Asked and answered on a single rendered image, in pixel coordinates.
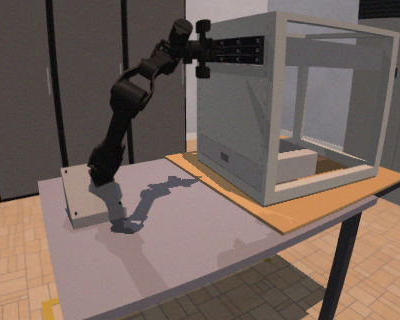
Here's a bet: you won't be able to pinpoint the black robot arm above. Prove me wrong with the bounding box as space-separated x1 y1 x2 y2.
87 19 193 187

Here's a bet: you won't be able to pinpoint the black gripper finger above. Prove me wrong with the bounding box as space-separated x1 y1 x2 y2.
206 38 226 50
207 50 226 61

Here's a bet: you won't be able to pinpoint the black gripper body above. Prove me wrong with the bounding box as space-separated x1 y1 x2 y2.
184 19 211 79

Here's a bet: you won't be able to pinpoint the grey open rack frame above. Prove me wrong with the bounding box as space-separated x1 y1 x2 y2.
197 11 400 207

